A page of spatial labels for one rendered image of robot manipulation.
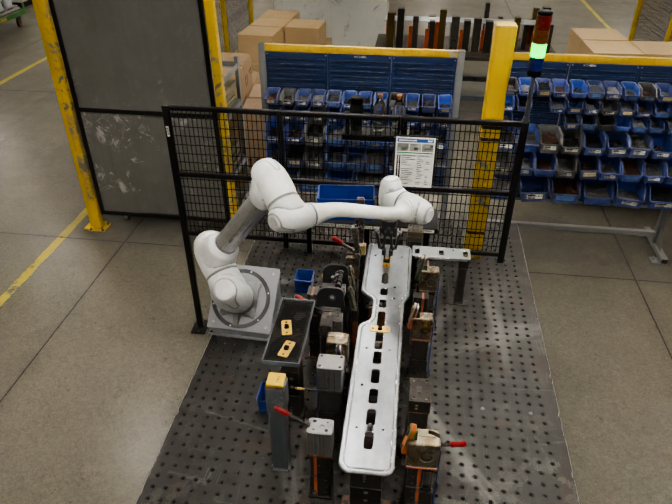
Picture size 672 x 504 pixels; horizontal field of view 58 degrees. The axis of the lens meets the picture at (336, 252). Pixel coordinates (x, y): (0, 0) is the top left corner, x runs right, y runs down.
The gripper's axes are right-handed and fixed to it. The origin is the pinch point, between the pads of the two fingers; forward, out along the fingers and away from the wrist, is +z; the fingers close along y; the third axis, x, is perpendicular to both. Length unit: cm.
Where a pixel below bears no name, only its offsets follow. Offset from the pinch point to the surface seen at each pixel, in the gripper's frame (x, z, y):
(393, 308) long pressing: -31.9, 6.5, 5.0
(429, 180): 55, -13, 19
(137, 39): 167, -52, -184
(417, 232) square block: 23.8, 0.8, 14.1
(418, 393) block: -84, 4, 17
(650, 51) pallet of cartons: 270, -28, 190
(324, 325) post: -58, -3, -22
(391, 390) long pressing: -81, 6, 7
